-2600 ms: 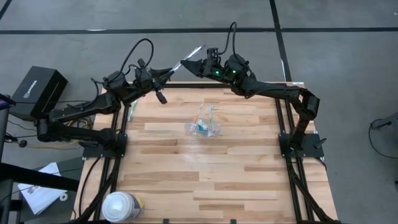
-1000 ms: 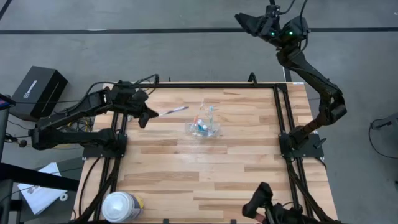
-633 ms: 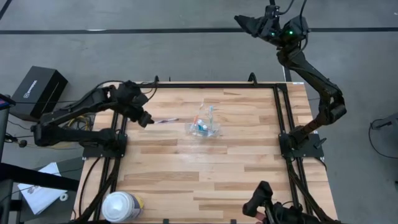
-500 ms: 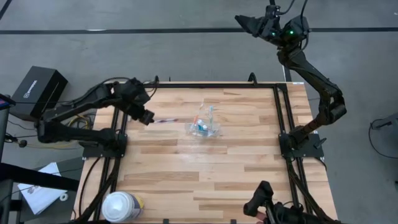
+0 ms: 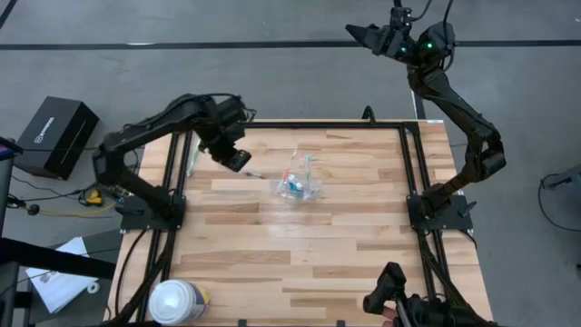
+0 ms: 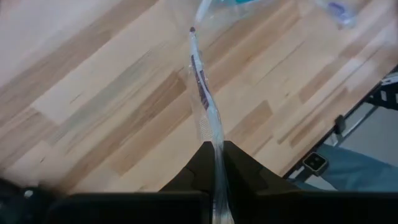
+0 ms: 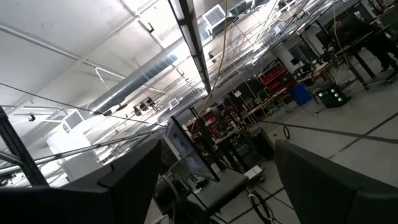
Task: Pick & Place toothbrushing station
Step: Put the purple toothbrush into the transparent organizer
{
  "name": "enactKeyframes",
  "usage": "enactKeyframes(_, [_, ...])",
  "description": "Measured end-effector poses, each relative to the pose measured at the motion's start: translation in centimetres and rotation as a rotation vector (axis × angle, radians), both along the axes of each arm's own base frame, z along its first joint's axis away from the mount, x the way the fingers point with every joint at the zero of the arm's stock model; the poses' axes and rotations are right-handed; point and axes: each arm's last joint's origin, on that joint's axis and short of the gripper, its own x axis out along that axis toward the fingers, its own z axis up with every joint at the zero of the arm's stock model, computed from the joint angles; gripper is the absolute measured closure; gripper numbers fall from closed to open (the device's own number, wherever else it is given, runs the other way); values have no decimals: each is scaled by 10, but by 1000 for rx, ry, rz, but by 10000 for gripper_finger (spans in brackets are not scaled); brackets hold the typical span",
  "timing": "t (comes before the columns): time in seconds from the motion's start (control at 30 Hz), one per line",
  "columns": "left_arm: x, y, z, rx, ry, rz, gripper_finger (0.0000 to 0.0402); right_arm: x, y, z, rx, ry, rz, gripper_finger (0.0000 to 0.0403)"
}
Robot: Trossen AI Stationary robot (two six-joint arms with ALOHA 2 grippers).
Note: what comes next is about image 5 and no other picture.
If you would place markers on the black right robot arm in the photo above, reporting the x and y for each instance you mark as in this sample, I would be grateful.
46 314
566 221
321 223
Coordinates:
454 104

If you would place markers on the clear acrylic organizer box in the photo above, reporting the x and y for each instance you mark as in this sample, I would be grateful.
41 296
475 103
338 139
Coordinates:
318 188

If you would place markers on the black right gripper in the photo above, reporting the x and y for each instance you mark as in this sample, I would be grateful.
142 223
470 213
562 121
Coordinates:
399 44

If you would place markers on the black cardboard box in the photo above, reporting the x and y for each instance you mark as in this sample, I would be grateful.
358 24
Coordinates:
56 136

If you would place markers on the person's hand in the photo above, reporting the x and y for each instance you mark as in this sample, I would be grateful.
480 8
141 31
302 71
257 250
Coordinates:
388 314

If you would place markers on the white tape roll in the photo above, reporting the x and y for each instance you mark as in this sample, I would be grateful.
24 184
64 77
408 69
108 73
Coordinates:
89 288

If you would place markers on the white lidded wipes canister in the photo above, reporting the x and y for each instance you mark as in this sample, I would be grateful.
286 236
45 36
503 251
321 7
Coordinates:
177 302

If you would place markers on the green and white toothbrush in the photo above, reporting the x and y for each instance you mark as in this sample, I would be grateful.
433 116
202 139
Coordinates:
308 165
195 156

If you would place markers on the grey stand leg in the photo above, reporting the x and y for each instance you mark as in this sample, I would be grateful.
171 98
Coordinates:
567 177

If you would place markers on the dark equipment stand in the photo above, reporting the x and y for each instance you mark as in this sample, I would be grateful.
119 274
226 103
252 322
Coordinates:
45 259

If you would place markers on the black round plug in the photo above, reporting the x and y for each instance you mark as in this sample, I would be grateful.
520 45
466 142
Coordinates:
32 209

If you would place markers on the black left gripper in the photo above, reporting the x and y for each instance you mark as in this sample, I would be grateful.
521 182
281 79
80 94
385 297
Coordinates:
224 143

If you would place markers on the black aluminium table frame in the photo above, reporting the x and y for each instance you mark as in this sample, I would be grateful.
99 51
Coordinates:
318 124

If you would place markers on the white paper sheets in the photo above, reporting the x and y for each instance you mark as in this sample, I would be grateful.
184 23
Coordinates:
59 284

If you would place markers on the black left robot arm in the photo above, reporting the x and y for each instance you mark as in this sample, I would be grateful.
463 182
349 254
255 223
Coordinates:
136 131

